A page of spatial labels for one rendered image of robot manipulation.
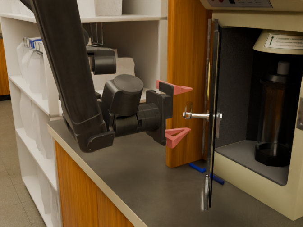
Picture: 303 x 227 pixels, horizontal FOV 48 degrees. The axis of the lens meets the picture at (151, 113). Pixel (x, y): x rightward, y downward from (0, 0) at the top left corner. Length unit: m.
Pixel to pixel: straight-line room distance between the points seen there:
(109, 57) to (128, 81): 0.29
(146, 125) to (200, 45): 0.40
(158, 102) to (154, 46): 1.31
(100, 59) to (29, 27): 1.83
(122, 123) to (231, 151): 0.45
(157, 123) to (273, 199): 0.37
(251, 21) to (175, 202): 0.48
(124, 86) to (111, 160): 0.53
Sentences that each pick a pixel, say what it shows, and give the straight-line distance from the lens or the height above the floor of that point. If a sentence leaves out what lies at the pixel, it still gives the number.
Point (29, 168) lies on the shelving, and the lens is 2.97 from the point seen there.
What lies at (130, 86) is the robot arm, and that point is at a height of 1.28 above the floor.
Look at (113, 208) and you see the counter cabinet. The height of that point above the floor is 0.84.
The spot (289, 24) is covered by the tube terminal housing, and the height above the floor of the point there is 1.38.
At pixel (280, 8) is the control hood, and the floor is 1.42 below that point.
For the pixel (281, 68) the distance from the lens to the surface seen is 0.91.
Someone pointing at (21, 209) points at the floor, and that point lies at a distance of 2.72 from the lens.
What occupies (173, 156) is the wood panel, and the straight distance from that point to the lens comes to 1.05.
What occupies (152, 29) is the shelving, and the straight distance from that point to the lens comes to 2.01.
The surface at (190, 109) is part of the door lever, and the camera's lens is 0.73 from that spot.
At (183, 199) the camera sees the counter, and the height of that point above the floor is 0.94.
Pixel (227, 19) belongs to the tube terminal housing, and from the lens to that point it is 0.92.
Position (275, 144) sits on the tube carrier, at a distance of 0.93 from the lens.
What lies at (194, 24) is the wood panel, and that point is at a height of 1.37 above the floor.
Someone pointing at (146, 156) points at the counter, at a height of 0.94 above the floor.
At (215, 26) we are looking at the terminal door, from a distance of 0.65.
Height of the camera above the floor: 1.43
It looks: 18 degrees down
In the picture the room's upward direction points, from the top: straight up
